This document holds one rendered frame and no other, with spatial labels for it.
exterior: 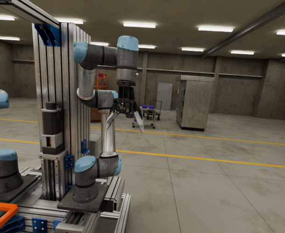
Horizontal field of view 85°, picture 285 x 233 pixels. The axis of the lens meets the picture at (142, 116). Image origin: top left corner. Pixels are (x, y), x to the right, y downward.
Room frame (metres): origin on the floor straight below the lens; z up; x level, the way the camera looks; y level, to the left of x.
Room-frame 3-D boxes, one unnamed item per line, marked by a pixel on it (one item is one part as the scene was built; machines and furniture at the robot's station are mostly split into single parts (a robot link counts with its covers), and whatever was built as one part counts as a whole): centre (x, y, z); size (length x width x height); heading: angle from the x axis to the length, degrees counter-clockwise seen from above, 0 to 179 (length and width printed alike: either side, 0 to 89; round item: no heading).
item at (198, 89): (6.94, -2.04, 1.08); 1.65 x 1.27 x 2.16; 177
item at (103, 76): (10.28, 2.93, 1.11); 2.46 x 0.65 x 2.22; 177
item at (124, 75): (0.60, 0.07, 1.74); 0.08 x 0.08 x 0.05
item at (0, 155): (0.85, 0.81, 1.20); 0.13 x 0.12 x 0.14; 130
